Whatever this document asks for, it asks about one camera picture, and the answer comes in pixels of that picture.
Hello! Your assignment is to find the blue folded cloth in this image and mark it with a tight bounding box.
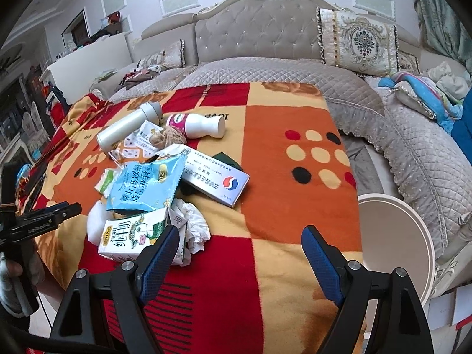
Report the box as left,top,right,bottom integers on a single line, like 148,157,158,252
451,89,472,164

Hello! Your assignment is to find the white thermos bottle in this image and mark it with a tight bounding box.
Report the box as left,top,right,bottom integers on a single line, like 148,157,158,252
97,102,163,153

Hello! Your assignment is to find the small patterned cushion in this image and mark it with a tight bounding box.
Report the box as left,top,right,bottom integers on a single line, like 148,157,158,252
137,39,186,70

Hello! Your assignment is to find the embroidered cream cushion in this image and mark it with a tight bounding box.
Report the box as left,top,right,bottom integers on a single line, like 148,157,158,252
317,8,399,77

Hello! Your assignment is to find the orange white snack wrapper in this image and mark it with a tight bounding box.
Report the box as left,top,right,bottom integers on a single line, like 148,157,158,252
108,121,163,165

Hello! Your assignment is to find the grey tufted sofa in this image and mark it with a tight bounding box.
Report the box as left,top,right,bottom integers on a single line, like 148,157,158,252
90,0,471,296

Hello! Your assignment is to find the dark green paper piece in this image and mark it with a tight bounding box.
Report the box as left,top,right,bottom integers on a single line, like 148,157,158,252
213,152,243,171

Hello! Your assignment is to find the white milk carton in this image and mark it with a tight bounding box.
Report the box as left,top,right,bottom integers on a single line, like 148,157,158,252
98,208,190,266

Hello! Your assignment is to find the teal floral curtain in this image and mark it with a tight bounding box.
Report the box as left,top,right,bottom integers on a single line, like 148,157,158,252
414,0,471,72

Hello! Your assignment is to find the white cabinet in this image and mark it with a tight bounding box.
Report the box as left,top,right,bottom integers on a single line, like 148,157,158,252
40,34,131,104

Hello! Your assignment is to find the blue snack bag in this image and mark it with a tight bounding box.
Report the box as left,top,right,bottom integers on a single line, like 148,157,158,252
106,154,186,213

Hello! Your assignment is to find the small white pink-label bottle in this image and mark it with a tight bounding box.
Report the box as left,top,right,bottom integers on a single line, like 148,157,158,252
166,113,226,139

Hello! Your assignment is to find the crumpled white tissue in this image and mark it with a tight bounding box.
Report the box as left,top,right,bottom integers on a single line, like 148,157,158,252
171,198,211,267

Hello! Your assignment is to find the orange red patterned blanket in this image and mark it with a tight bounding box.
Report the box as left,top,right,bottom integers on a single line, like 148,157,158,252
16,81,364,354

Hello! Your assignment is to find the white medicine box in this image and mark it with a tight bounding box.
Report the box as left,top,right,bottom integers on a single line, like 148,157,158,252
157,144,250,208

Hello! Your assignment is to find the colorful striped blanket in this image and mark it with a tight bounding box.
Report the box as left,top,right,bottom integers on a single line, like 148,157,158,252
378,71,463,134

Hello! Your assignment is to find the pile of clothes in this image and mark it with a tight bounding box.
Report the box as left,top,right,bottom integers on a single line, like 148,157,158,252
118,65,163,90

